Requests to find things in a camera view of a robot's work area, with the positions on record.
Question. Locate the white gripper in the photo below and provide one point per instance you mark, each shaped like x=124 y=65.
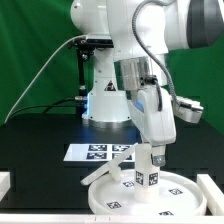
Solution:
x=158 y=127

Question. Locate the white round table top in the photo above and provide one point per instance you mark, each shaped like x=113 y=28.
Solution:
x=175 y=195

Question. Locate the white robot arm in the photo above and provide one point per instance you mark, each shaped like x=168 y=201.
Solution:
x=140 y=33

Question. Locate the white right fence block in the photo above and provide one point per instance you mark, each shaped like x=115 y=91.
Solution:
x=214 y=196

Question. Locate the white fence block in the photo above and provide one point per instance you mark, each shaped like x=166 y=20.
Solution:
x=214 y=196
x=4 y=183

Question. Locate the white marker sheet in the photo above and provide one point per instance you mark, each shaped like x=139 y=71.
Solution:
x=93 y=152

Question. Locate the green backdrop curtain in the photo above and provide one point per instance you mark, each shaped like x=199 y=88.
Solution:
x=33 y=60

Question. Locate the white left fence block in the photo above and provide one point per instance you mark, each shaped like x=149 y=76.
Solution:
x=4 y=183

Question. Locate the white table base plate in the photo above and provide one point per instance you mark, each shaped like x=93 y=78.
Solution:
x=111 y=166

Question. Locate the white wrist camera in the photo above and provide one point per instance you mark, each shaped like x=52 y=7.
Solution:
x=188 y=110

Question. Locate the black camera stand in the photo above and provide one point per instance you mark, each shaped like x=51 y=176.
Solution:
x=82 y=57

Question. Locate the white front rail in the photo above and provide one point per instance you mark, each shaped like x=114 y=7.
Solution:
x=91 y=219

